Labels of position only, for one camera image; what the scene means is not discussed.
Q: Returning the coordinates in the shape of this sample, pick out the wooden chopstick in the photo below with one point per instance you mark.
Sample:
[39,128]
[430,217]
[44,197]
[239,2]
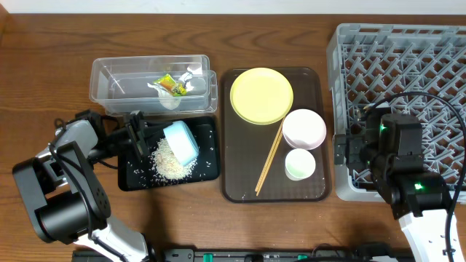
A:
[268,160]
[271,162]

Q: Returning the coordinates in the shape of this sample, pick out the yellow round plate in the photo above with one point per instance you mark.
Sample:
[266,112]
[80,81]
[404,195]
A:
[261,96]

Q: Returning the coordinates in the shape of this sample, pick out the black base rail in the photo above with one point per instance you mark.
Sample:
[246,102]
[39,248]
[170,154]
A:
[187,255]

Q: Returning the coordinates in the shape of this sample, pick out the grey plastic dishwasher rack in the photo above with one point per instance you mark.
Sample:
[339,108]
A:
[369,62]

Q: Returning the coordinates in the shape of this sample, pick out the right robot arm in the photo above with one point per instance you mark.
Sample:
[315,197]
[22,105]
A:
[391,149]

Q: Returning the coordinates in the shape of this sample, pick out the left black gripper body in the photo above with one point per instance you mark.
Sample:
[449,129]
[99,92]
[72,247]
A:
[137,135]

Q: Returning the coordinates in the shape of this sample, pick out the black plastic tray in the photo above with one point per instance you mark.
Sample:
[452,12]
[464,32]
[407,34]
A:
[204,130]

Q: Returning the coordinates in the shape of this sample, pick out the pile of white rice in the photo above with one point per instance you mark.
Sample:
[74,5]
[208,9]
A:
[161,168]

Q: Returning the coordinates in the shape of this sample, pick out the pink round bowl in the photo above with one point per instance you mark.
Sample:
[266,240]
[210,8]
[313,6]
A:
[304,128]

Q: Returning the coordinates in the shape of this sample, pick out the white tissue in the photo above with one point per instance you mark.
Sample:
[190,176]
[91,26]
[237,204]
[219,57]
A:
[166,99]

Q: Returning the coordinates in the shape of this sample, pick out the brown plastic serving tray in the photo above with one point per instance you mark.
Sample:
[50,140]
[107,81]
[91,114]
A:
[246,148]

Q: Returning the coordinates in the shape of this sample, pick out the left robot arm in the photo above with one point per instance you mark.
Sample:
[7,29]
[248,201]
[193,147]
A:
[62,195]

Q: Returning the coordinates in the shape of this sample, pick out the light blue bowl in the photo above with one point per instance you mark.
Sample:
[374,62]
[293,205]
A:
[181,142]

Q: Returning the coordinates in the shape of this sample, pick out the clear plastic waste bin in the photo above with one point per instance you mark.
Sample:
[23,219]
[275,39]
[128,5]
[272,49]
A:
[119,84]

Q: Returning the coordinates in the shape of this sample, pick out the green orange snack wrapper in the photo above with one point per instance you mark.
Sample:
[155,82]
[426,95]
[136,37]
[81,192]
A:
[169,84]

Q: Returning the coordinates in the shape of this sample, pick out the white green cup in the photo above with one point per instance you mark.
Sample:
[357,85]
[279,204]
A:
[299,164]

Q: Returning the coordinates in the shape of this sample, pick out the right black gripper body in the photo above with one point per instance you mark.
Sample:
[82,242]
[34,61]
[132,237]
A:
[340,149]

